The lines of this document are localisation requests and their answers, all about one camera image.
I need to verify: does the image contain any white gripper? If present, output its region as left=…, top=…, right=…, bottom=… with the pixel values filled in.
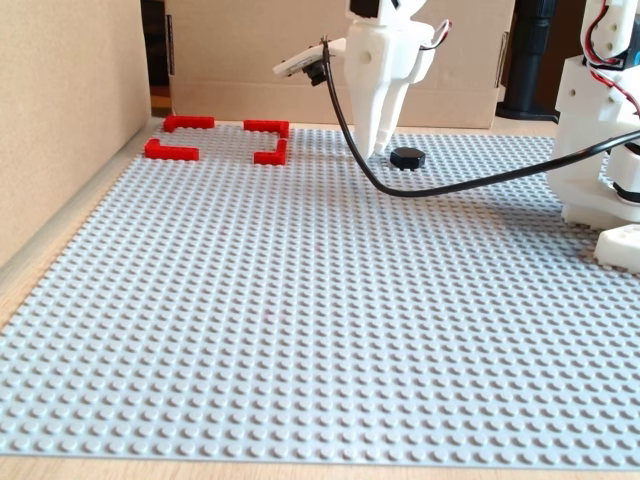
left=345, top=19, right=434, bottom=160

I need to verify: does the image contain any black hexagonal Lego piece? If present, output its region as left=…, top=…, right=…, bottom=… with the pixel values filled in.
left=389, top=146, right=426, bottom=172

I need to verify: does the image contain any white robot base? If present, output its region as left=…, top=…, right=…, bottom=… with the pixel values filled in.
left=593, top=223, right=640, bottom=275

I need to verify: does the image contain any grey Lego baseplate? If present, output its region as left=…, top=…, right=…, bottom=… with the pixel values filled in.
left=0, top=122, right=640, bottom=471

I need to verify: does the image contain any black white striped label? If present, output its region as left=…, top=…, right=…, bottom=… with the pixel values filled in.
left=493, top=30, right=510, bottom=90

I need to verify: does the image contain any black stand pole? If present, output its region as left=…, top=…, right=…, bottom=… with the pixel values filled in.
left=494, top=0, right=562, bottom=121

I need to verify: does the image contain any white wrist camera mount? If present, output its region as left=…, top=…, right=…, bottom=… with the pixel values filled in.
left=272, top=37, right=349, bottom=87

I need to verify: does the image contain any cardboard box back wall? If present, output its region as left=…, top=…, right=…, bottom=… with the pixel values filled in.
left=163, top=0, right=517, bottom=130

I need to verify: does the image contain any black camera cable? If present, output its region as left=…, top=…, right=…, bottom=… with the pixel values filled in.
left=319, top=33, right=640, bottom=199

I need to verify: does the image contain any red white black servo wire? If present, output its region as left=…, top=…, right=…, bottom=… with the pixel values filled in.
left=582, top=0, right=640, bottom=119
left=418, top=19, right=454, bottom=51

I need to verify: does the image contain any red L-shaped Lego bracket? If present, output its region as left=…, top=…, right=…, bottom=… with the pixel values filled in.
left=143, top=138, right=201, bottom=162
left=163, top=115, right=216, bottom=133
left=253, top=138, right=289, bottom=166
left=243, top=119, right=291, bottom=139

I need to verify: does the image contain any cardboard wall panel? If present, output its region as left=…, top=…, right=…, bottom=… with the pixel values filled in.
left=0, top=0, right=154, bottom=301

